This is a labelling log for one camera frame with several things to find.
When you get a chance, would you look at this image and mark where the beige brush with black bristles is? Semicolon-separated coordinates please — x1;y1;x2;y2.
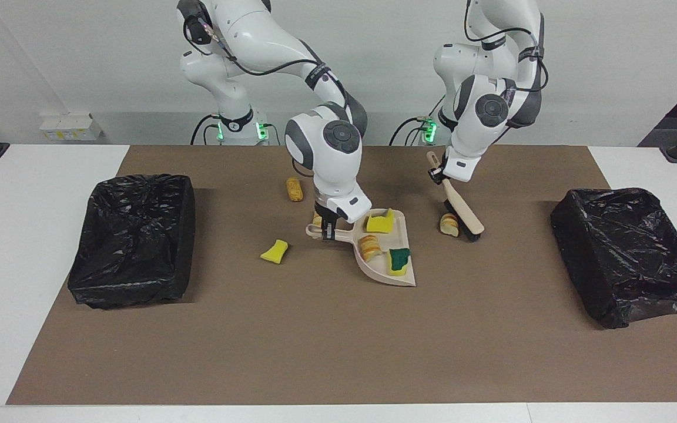
426;151;485;243

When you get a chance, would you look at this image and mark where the notched green yellow sponge piece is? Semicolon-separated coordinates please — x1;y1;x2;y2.
366;209;396;234

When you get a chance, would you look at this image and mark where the plain yellow sponge piece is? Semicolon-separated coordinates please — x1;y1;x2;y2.
260;239;290;265

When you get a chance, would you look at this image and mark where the beige plastic dustpan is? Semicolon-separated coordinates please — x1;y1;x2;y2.
306;207;417;288

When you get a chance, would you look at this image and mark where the green and yellow sponge piece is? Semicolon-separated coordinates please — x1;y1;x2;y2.
388;247;413;278

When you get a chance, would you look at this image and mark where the black bag-lined bin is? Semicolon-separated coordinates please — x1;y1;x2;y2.
550;187;677;330
68;173;196;310

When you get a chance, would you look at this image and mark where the brown table mat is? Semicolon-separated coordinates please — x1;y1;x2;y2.
6;145;677;406

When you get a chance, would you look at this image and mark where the white power strip box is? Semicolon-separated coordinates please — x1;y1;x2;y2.
41;113;104;142

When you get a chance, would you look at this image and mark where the black base cable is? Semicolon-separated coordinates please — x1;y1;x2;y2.
390;115;434;146
190;115;222;146

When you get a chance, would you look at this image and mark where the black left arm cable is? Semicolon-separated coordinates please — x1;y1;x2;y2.
465;0;549;92

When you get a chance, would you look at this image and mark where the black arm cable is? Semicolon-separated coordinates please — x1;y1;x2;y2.
183;15;339;89
465;0;549;92

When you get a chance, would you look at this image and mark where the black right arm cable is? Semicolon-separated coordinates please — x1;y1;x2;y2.
183;15;339;89

